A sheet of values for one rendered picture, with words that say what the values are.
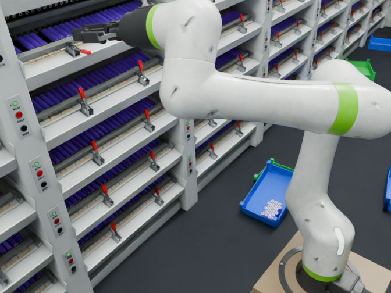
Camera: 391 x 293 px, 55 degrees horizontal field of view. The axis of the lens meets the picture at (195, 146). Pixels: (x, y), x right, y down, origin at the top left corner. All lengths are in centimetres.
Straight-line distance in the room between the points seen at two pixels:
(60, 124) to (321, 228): 84
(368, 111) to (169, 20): 45
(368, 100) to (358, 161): 156
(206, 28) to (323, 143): 53
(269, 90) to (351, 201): 142
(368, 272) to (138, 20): 103
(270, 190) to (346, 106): 121
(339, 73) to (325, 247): 47
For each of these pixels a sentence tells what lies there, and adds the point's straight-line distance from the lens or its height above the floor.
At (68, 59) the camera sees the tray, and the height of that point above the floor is 97.
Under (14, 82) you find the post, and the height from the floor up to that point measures 97.
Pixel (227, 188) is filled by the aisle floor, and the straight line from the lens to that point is 208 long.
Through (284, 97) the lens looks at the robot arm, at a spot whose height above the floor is 101.
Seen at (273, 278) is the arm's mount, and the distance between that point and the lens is 129.
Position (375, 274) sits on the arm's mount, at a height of 33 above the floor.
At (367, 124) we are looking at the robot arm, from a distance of 88.
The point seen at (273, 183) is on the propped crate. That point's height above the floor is 7.
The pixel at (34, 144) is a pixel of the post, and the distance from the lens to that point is 118.
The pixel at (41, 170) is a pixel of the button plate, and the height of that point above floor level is 69.
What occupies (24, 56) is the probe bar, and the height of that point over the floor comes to 101.
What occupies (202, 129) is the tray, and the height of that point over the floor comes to 38.
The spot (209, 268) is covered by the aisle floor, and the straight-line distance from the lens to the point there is 172.
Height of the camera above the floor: 136
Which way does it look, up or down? 34 degrees down
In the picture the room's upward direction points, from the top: 3 degrees counter-clockwise
